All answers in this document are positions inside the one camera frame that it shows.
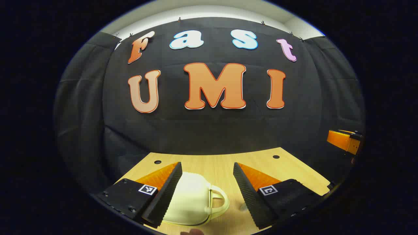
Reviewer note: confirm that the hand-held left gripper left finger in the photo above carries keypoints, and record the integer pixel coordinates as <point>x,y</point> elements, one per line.
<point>166,195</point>

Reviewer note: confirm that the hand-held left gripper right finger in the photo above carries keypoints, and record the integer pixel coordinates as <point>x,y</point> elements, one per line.
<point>249,199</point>

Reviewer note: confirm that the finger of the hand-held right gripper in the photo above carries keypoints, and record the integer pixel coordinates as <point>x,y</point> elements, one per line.
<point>339,141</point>

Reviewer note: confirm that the pale yellow suitcase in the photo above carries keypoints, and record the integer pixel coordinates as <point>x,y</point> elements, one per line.
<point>189,199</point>

